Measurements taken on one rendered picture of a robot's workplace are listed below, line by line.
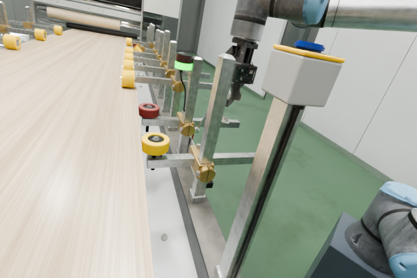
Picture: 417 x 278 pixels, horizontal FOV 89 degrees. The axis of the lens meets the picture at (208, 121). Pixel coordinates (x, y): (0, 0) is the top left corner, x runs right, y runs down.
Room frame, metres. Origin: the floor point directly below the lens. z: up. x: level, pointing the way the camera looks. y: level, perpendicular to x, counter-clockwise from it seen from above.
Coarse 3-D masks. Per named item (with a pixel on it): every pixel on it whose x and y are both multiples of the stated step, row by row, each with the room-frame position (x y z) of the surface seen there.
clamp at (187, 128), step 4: (180, 112) 0.86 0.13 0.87; (176, 116) 0.86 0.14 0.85; (180, 116) 0.82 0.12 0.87; (180, 120) 0.79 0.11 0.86; (192, 120) 0.80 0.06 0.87; (180, 124) 0.79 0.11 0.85; (184, 124) 0.76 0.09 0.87; (188, 124) 0.76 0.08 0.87; (192, 124) 0.77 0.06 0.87; (180, 128) 0.75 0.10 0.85; (184, 128) 0.74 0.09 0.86; (188, 128) 0.75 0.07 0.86; (192, 128) 0.76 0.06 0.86; (180, 132) 0.77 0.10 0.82; (184, 132) 0.74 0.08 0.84; (188, 132) 0.75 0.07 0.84; (192, 132) 0.76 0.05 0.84; (188, 136) 0.75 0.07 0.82
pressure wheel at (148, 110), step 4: (140, 104) 0.77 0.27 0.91; (144, 104) 0.78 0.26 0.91; (148, 104) 0.79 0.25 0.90; (152, 104) 0.80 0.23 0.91; (140, 108) 0.74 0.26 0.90; (144, 108) 0.74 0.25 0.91; (148, 108) 0.76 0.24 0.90; (152, 108) 0.76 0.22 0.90; (156, 108) 0.77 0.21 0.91; (140, 112) 0.74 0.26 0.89; (144, 112) 0.73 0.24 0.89; (148, 112) 0.73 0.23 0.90; (152, 112) 0.74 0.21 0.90; (156, 112) 0.75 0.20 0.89; (140, 116) 0.74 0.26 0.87; (144, 116) 0.73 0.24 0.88; (148, 116) 0.73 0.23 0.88; (152, 116) 0.74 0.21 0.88; (156, 116) 0.75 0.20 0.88; (148, 128) 0.77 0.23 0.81
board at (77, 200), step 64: (0, 64) 0.92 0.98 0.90; (64, 64) 1.13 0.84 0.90; (0, 128) 0.44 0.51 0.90; (64, 128) 0.50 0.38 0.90; (128, 128) 0.57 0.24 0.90; (0, 192) 0.26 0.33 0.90; (64, 192) 0.29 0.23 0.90; (128, 192) 0.32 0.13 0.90; (0, 256) 0.17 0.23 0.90; (64, 256) 0.18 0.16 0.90; (128, 256) 0.20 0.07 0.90
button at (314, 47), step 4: (300, 40) 0.32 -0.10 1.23; (296, 44) 0.32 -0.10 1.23; (300, 44) 0.31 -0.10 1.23; (304, 44) 0.31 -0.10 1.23; (308, 44) 0.30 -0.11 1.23; (312, 44) 0.31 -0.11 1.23; (316, 44) 0.31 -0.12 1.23; (300, 48) 0.31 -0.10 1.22; (304, 48) 0.31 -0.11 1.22; (308, 48) 0.31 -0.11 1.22; (312, 48) 0.30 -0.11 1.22; (316, 48) 0.30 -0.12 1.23; (320, 48) 0.30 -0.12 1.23; (324, 48) 0.31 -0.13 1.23; (320, 52) 0.31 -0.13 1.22
